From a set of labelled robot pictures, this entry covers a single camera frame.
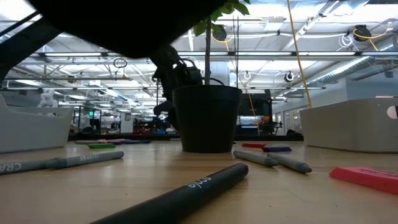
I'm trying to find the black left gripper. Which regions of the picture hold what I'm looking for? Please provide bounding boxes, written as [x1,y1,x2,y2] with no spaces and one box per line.
[150,45,185,132]

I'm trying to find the green plant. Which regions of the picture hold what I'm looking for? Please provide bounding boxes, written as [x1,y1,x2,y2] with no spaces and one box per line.
[172,0,251,154]

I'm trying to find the grey crayon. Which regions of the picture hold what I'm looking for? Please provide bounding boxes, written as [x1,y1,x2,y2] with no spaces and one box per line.
[233,150,279,168]
[54,151,125,170]
[266,152,313,174]
[0,157,68,176]

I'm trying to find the black pen white print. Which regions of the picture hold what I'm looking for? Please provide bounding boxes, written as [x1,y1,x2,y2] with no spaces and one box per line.
[90,162,249,224]

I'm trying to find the red eraser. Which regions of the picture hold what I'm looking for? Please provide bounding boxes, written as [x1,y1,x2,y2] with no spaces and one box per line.
[241,142,267,149]

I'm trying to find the purple eraser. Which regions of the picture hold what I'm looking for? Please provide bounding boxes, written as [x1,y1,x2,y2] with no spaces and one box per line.
[261,146,293,153]

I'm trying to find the pink eraser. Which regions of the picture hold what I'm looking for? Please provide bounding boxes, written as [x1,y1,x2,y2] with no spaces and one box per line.
[328,166,398,196]

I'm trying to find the white cabinet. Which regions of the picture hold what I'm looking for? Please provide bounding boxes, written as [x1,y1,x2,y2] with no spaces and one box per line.
[120,111,134,134]

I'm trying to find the white building column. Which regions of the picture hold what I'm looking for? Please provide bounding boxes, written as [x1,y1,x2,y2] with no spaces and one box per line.
[211,61,231,86]

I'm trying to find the green eraser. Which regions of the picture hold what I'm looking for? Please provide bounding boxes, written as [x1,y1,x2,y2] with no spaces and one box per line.
[86,142,116,149]

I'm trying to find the black monitor workstation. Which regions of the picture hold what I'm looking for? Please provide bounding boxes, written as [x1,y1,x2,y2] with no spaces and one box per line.
[238,90,282,137]

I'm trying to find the white figure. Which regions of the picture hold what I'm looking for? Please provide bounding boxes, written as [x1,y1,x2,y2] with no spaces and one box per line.
[37,88,60,109]

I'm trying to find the grey plastic bin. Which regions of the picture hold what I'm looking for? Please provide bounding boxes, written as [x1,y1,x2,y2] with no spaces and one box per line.
[299,97,398,154]
[0,93,75,154]

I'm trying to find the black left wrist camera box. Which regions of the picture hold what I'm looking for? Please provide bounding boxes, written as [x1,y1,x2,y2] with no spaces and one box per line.
[179,66,203,88]

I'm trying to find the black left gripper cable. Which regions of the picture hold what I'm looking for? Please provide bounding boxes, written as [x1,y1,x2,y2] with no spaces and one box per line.
[183,58,225,86]

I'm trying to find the black ceiling cable reel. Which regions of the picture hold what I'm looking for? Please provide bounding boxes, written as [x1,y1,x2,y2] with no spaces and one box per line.
[353,24,373,44]
[211,24,228,44]

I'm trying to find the black hanging cable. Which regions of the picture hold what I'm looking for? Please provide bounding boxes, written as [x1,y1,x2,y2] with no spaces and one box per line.
[232,15,240,90]

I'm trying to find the ceiling light rail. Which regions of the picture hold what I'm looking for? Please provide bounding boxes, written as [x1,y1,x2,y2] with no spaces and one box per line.
[30,50,398,62]

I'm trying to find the yellow hanging cable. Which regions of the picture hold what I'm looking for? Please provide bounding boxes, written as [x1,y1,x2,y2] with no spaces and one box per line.
[285,0,313,109]

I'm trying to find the silver ventilation duct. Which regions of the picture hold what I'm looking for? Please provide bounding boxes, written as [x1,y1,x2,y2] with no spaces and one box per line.
[306,55,398,88]

